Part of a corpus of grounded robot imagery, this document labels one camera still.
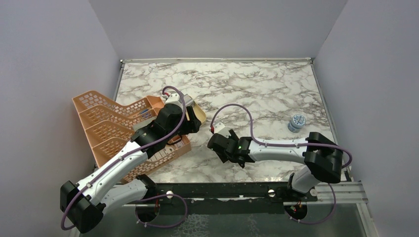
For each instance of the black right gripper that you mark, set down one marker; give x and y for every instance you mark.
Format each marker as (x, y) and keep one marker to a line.
(232, 136)

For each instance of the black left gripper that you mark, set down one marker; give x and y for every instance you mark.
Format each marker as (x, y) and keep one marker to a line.
(192, 126)

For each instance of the stack of grey cards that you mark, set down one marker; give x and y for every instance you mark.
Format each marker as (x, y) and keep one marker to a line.
(188, 100)

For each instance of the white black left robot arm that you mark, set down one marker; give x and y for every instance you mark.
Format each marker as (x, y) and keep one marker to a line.
(85, 202)

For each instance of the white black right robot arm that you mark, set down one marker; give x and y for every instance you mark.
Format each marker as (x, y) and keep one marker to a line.
(321, 157)

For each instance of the beige oval plastic tray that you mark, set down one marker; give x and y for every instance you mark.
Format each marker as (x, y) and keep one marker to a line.
(198, 111)

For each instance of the pink plastic desk organizer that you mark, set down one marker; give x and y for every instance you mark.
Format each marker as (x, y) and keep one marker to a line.
(108, 126)

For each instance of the blue white small jar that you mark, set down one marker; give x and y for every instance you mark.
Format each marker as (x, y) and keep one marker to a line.
(296, 123)

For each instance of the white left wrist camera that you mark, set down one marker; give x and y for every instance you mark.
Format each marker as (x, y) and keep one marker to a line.
(175, 99)

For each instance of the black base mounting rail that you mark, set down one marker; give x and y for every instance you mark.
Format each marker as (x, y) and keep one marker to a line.
(220, 198)

